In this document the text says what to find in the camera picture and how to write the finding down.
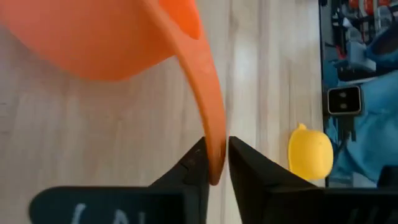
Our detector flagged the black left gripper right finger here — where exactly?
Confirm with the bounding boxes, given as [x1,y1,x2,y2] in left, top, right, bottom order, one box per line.
[228,136,398,224]

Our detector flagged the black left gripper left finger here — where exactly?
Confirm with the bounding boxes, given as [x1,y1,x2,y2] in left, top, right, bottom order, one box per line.
[29,136,210,224]

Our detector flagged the green plastic bowl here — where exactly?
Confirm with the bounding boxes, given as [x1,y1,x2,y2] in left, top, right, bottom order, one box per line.
[287,123,335,181]

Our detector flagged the large orange measuring cup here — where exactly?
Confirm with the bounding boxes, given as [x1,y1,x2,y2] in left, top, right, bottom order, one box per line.
[0,0,227,187]

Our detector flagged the small black camera box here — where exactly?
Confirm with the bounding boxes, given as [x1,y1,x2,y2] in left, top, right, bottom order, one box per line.
[326,85,363,116]

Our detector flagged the black aluminium table frame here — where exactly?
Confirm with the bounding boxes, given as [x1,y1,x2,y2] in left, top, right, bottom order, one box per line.
[317,0,330,187]

